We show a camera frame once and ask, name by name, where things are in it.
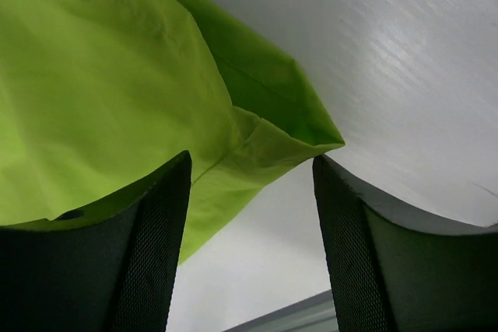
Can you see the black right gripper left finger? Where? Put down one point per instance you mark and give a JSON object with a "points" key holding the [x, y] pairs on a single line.
{"points": [[106, 266]]}

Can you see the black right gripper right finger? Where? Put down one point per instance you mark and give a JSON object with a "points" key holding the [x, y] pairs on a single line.
{"points": [[395, 267]]}

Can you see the lime green shorts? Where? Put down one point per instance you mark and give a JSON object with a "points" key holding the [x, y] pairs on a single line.
{"points": [[97, 94]]}

